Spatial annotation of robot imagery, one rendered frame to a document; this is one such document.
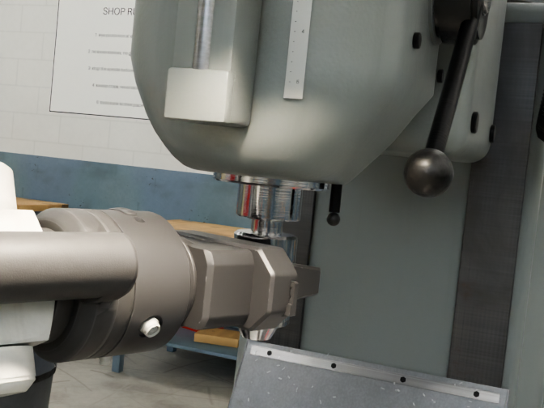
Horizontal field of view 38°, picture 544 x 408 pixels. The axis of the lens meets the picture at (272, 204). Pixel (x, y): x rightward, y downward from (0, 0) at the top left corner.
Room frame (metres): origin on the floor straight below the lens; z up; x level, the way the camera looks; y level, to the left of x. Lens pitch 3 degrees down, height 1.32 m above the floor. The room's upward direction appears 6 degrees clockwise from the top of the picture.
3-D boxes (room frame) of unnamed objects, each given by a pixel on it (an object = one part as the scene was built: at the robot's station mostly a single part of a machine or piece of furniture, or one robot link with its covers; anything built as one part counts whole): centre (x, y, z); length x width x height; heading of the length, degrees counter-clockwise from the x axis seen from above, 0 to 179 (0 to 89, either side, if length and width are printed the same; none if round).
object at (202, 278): (0.51, 0.06, 1.24); 0.13 x 0.12 x 0.10; 48
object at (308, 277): (0.55, -0.02, 1.24); 0.06 x 0.02 x 0.03; 138
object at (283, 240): (0.57, 0.00, 1.26); 0.05 x 0.05 x 0.01
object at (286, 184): (0.57, 0.00, 1.31); 0.09 x 0.09 x 0.01
